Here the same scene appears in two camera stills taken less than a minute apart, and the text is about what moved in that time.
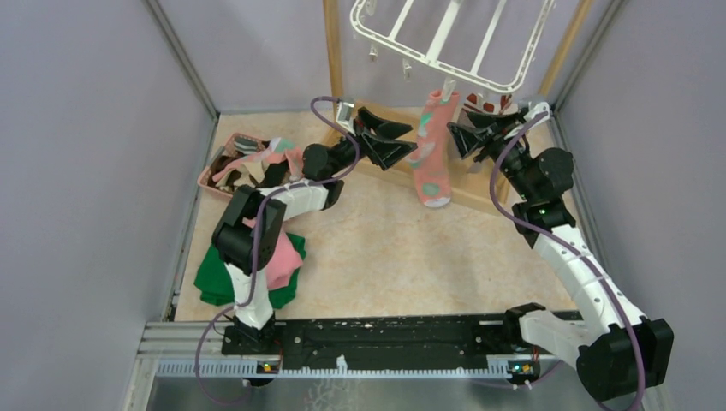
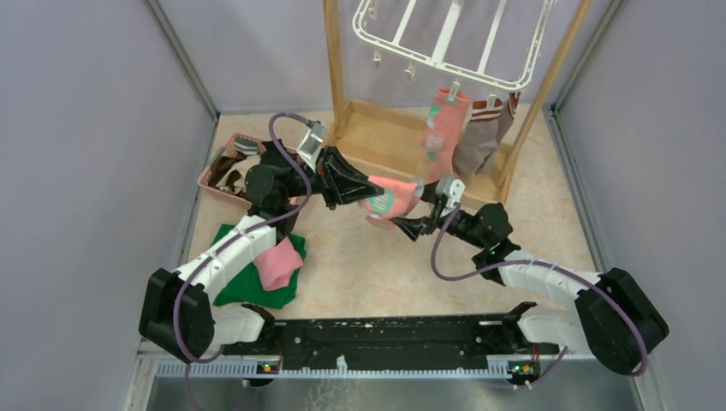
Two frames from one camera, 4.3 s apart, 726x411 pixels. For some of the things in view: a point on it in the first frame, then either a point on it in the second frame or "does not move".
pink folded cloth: (287, 259) does not move
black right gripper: (467, 139) -> (414, 226)
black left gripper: (381, 151) -> (332, 170)
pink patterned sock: (280, 150) -> (398, 199)
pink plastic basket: (203, 181) does not move
